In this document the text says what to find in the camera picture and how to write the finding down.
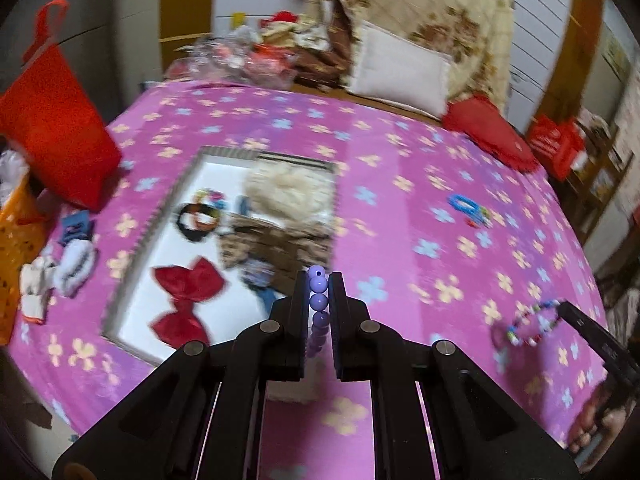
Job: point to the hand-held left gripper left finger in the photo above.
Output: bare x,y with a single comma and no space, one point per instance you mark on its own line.
295,310

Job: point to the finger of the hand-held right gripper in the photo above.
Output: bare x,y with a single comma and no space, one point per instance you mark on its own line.
580,320

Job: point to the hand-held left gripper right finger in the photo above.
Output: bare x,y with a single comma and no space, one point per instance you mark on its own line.
340,320

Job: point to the red satin bow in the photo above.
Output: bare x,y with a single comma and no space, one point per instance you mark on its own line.
190,285

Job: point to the cream dotted scrunchie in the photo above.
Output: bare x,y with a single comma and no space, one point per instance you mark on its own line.
285,192

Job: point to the black scrunchie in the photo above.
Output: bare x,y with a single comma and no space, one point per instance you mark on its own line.
182,225

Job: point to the pink hair clip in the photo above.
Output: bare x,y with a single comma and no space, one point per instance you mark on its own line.
472,220

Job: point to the brown white striped box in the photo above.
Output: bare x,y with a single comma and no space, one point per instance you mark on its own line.
220,180

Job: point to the person's right hand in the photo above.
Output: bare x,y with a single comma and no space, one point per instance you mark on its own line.
595,425

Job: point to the wooden shelf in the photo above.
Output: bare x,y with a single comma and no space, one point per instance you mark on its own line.
605,170

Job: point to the red shopping bag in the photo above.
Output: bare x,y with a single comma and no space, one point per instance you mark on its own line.
555,145

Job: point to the red cushion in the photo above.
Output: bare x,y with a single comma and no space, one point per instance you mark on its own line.
485,127

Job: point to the blue white small pouch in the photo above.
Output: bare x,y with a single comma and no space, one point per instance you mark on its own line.
76,227

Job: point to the brown patterned blanket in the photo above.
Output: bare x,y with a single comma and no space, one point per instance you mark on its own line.
320,67

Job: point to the white pillow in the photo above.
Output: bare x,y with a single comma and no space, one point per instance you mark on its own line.
400,70

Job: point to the clear plastic bag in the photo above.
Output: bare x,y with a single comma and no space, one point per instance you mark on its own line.
225,55

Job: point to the orange bag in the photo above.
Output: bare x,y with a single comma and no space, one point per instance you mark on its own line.
20,240

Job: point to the red plush toy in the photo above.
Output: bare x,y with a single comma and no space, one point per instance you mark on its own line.
280,19

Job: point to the red tote bag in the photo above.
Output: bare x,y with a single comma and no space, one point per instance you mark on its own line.
55,110

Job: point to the cream floral quilt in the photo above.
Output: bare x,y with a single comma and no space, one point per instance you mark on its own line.
450,10

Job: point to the white wardrobe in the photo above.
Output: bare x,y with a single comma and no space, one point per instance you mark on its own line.
125,10

